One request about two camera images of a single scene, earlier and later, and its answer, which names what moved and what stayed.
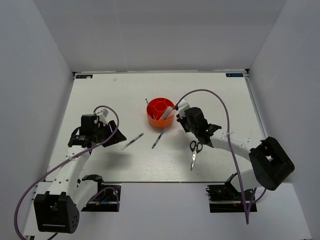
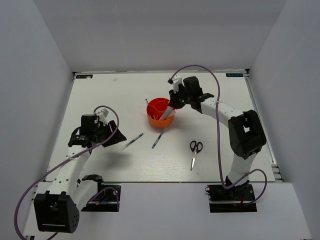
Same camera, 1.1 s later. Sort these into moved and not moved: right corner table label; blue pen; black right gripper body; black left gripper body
Moved: black right gripper body
Not moved: blue pen; right corner table label; black left gripper body
